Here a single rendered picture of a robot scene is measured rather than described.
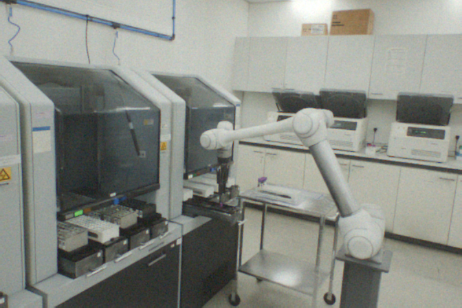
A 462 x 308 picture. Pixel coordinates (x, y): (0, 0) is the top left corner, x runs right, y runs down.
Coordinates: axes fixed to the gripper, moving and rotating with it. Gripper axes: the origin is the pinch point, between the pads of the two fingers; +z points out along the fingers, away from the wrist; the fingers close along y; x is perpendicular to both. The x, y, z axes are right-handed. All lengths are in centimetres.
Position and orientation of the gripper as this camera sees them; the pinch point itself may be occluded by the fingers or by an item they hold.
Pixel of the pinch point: (222, 188)
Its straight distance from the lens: 226.7
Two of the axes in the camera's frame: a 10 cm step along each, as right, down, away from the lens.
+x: 8.8, 1.2, -4.5
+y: -4.7, 1.2, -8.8
